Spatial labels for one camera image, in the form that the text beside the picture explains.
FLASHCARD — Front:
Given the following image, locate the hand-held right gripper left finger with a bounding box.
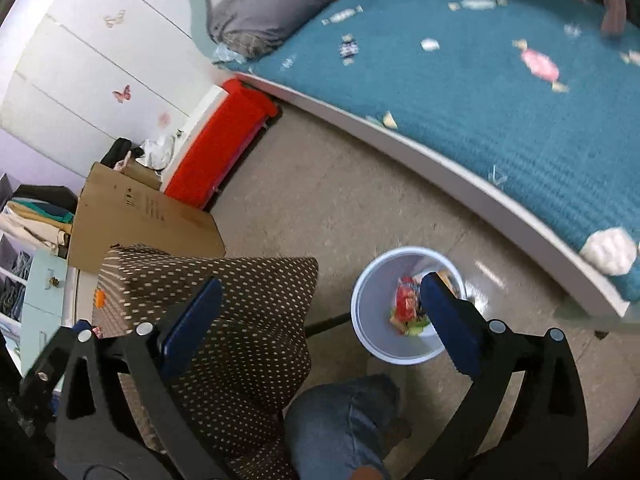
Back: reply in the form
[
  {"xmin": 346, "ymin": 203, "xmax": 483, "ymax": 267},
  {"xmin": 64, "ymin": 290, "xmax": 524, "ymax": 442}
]
[{"xmin": 54, "ymin": 277, "xmax": 236, "ymax": 480}]

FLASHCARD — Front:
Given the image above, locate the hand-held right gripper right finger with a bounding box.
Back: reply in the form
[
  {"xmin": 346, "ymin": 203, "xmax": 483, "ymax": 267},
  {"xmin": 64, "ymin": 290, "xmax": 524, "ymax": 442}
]
[{"xmin": 410, "ymin": 272, "xmax": 592, "ymax": 480}]

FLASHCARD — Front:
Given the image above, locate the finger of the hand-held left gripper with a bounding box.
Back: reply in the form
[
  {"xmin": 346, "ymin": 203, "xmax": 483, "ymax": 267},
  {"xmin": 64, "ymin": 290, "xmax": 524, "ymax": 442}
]
[{"xmin": 19, "ymin": 329, "xmax": 76, "ymax": 406}]

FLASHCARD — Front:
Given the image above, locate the pink red snack packet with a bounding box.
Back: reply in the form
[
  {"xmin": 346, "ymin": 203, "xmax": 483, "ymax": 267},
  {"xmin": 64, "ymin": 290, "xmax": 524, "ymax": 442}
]
[{"xmin": 394, "ymin": 276, "xmax": 423, "ymax": 322}]

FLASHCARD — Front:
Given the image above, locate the pale blue plastic bin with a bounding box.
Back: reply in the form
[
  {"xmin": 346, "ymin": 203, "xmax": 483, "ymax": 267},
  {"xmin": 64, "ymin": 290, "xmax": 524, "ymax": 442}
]
[{"xmin": 350, "ymin": 246, "xmax": 468, "ymax": 365}]

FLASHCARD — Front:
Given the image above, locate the round table with dotted cloth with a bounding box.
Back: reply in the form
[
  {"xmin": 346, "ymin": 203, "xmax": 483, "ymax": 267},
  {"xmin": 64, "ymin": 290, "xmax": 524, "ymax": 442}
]
[{"xmin": 92, "ymin": 244, "xmax": 353, "ymax": 480}]

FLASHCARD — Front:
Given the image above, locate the teal drawer unit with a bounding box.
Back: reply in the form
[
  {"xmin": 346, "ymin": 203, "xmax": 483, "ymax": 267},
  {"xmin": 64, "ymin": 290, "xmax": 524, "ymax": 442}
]
[{"xmin": 20, "ymin": 247, "xmax": 78, "ymax": 376}]

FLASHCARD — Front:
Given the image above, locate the white low cabinet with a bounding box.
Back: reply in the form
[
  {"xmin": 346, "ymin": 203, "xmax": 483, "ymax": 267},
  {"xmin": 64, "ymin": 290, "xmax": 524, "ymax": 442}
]
[{"xmin": 62, "ymin": 265, "xmax": 101, "ymax": 331}]

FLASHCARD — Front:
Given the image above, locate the tall cardboard box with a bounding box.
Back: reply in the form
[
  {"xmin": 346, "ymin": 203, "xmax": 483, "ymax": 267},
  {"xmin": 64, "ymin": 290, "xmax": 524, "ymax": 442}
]
[{"xmin": 67, "ymin": 161, "xmax": 227, "ymax": 276}]

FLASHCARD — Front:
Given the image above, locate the white cubby shelf unit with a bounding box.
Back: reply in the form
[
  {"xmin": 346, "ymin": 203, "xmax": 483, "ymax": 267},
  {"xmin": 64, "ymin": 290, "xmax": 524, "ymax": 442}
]
[{"xmin": 0, "ymin": 172, "xmax": 36, "ymax": 331}]

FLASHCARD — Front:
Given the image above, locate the cream hanging jacket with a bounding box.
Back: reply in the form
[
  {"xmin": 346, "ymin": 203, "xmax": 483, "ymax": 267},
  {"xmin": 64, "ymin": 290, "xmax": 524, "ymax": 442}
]
[{"xmin": 0, "ymin": 207, "xmax": 73, "ymax": 251}]

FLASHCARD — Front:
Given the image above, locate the person's leg in jeans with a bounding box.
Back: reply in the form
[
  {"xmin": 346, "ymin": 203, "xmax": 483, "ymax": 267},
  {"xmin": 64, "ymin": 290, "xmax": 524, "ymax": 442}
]
[{"xmin": 282, "ymin": 374, "xmax": 413, "ymax": 480}]

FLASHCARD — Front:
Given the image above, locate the bed with teal sheet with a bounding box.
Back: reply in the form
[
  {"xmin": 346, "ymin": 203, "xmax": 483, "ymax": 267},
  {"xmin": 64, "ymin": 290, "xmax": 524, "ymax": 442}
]
[{"xmin": 170, "ymin": 0, "xmax": 640, "ymax": 336}]

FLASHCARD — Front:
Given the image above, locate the green hanging garment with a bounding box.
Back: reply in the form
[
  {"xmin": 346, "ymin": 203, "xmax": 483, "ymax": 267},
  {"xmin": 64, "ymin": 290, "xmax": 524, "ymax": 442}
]
[{"xmin": 10, "ymin": 199, "xmax": 76, "ymax": 223}]

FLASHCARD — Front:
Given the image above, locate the white fluffy plush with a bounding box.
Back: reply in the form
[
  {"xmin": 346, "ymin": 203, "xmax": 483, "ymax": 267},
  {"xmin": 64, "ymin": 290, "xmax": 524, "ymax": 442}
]
[{"xmin": 580, "ymin": 227, "xmax": 640, "ymax": 276}]

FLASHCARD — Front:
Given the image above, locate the white plastic bag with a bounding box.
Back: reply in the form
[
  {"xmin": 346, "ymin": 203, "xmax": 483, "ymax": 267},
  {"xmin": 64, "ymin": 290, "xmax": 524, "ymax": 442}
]
[{"xmin": 135, "ymin": 134, "xmax": 176, "ymax": 171}]

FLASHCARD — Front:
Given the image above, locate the red bench with white top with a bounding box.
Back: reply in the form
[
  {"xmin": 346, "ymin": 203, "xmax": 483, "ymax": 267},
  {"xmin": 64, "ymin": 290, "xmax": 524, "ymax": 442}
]
[{"xmin": 160, "ymin": 77, "xmax": 281, "ymax": 211}]

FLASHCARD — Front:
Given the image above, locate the black hanging coat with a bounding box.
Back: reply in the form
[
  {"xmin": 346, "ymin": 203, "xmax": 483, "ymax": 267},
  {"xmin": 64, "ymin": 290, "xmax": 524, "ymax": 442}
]
[{"xmin": 12, "ymin": 185, "xmax": 78, "ymax": 206}]

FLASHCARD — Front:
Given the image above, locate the black bag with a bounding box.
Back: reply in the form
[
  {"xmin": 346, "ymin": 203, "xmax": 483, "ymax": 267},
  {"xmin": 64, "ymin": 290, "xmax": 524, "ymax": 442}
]
[{"xmin": 100, "ymin": 137, "xmax": 132, "ymax": 171}]

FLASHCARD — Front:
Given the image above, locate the blue candy print bedsheet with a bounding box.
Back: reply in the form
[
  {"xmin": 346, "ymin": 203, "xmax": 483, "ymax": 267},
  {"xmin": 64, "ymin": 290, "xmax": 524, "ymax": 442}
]
[{"xmin": 247, "ymin": 0, "xmax": 640, "ymax": 303}]

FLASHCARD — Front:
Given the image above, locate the blue plaid pillow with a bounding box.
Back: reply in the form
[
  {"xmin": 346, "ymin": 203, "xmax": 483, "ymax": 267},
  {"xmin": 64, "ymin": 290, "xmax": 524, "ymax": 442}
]
[{"xmin": 212, "ymin": 42, "xmax": 251, "ymax": 65}]

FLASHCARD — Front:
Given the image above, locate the white wardrobe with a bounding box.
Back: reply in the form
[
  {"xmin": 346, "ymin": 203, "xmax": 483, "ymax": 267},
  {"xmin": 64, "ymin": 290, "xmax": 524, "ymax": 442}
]
[{"xmin": 0, "ymin": 0, "xmax": 226, "ymax": 181}]

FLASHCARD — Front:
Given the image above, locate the grey quilt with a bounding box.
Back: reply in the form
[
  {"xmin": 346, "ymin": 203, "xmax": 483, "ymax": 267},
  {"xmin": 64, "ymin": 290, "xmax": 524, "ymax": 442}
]
[{"xmin": 207, "ymin": 0, "xmax": 388, "ymax": 58}]

